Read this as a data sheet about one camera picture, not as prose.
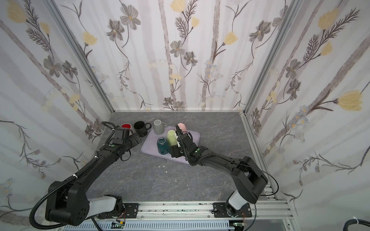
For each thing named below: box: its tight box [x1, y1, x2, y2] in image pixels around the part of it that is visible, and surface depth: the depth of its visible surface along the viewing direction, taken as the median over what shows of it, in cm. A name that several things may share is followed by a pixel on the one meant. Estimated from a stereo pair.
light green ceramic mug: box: [166, 129, 178, 146], surface depth 97 cm
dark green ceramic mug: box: [157, 136, 171, 155], surface depth 92 cm
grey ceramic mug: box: [153, 119, 169, 136], surface depth 103 cm
